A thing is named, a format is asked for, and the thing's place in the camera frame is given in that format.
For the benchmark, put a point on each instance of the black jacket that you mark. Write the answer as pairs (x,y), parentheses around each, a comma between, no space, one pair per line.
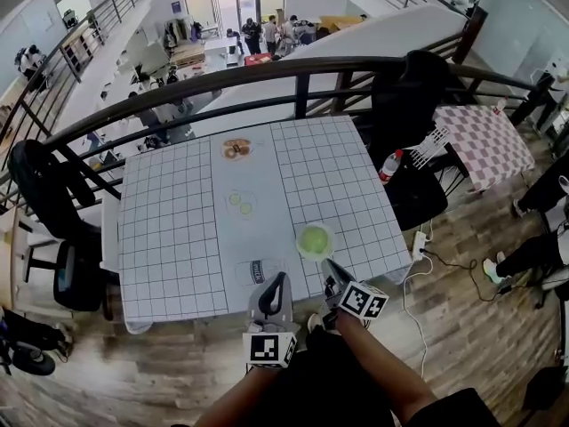
(40,185)

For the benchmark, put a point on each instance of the white bowl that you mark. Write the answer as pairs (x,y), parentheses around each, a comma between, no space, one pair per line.
(311,257)

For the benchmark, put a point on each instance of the white power strip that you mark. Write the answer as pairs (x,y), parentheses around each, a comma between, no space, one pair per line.
(420,246)

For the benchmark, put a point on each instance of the pink checkered table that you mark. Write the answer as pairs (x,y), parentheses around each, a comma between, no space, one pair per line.
(484,145)

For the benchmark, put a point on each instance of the red crate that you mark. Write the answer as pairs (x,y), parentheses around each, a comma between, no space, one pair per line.
(258,59)

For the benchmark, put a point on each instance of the person's left forearm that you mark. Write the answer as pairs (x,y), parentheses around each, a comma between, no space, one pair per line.
(235,403)

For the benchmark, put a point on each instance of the small clear bottle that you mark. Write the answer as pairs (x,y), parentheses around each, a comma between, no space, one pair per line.
(501,105)

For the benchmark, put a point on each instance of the black mesh office chair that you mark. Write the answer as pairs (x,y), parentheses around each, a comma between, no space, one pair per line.
(409,105)

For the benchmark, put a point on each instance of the person's white shoe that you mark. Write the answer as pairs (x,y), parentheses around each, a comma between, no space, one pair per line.
(313,322)

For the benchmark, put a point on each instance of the light wooden desk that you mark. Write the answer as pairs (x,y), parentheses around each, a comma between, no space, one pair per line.
(6,260)

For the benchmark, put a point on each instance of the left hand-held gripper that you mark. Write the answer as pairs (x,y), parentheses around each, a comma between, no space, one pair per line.
(269,349)

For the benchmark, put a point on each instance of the person's right forearm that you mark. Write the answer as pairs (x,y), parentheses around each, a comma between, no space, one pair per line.
(382,372)

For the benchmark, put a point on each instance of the clear red-label water bottle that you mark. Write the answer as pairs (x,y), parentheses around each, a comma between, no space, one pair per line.
(389,169)

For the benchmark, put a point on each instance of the table with grid tablecloth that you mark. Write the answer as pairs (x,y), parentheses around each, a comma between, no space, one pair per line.
(169,220)

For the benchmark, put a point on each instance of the black curved metal railing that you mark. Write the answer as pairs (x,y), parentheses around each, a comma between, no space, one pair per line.
(301,96)

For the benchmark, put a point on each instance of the person's black clothing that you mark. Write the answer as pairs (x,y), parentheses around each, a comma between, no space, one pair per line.
(324,385)

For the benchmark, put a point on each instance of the glass entrance door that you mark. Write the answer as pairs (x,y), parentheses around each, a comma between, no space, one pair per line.
(246,2)

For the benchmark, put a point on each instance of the black balcony railing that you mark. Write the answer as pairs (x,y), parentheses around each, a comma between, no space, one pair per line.
(75,65)

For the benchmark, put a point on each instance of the black wheeled scooter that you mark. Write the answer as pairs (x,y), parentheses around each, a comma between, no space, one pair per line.
(33,363)

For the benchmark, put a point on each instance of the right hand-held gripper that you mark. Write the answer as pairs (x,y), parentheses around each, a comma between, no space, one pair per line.
(360,300)

